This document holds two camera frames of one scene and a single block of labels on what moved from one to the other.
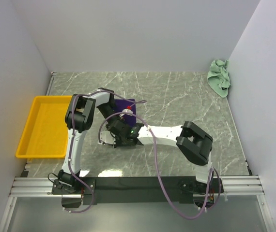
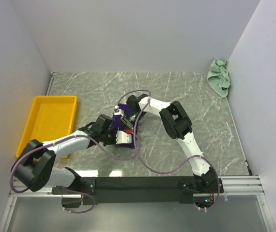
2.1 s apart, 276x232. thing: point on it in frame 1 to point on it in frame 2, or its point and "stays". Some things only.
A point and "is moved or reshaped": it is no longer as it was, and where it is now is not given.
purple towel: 121,105 is moved or reshaped
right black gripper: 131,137 to 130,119
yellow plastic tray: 45,135 stays
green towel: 218,77 stays
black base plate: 94,190 stays
